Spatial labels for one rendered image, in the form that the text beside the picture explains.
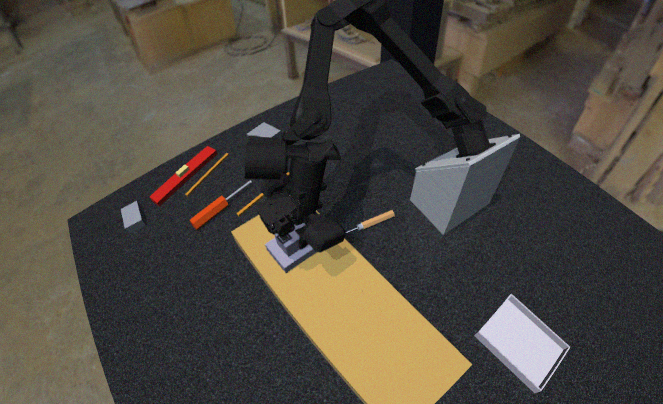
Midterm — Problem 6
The tan wooden floor panel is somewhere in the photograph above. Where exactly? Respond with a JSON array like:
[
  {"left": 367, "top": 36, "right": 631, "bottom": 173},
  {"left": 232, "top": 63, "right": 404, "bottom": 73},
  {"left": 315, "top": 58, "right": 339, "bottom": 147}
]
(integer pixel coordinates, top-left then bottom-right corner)
[{"left": 231, "top": 215, "right": 473, "bottom": 404}]

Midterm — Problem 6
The orange-handled screwdriver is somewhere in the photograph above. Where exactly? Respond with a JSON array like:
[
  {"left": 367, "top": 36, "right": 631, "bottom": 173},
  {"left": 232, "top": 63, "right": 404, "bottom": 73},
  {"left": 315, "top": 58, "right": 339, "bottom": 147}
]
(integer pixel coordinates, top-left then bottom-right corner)
[{"left": 190, "top": 181, "right": 251, "bottom": 231}]

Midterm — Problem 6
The awl with wooden handle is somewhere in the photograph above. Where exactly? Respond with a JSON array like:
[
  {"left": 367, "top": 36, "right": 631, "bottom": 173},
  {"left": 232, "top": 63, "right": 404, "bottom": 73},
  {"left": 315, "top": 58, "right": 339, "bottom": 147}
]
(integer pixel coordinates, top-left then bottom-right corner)
[{"left": 346, "top": 210, "right": 395, "bottom": 233}]

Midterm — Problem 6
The orange thin rod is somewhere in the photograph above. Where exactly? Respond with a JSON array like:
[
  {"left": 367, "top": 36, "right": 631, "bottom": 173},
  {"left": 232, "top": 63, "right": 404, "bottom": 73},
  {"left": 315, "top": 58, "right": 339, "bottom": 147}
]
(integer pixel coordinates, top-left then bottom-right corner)
[
  {"left": 185, "top": 153, "right": 229, "bottom": 196},
  {"left": 237, "top": 193, "right": 265, "bottom": 217}
]

